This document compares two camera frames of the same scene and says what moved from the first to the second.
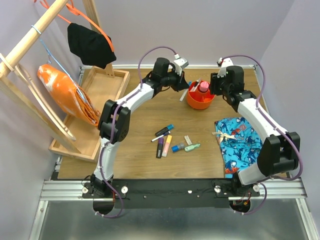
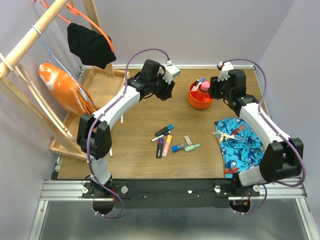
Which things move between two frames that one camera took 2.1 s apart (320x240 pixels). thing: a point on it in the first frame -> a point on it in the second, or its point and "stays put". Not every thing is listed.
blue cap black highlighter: [169, 127] stays put
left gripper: [181, 84] -> [166, 92]
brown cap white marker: [195, 84] stays put
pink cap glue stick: [204, 86] stays put
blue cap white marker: [185, 93] -> [202, 80]
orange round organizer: [200, 100] stays put
